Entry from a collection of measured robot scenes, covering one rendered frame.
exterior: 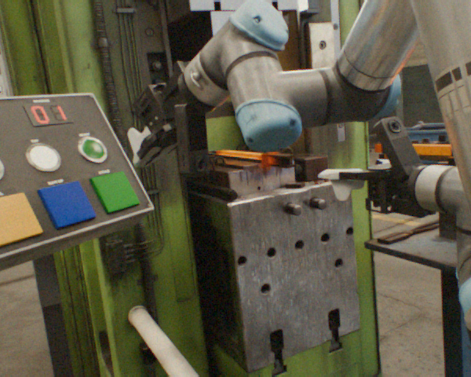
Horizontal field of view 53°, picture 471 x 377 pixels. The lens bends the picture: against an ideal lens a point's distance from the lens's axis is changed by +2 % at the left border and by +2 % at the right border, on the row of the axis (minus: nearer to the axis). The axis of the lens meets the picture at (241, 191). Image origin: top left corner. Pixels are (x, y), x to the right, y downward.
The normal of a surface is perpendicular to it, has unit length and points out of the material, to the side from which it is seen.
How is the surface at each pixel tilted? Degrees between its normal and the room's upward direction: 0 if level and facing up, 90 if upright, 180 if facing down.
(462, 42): 87
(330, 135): 90
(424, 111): 91
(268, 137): 144
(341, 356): 90
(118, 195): 60
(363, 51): 108
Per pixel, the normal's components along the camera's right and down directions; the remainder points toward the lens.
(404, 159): 0.34, -0.36
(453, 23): -0.92, 0.12
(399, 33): -0.19, 0.85
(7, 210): 0.64, -0.46
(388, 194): 0.47, 0.12
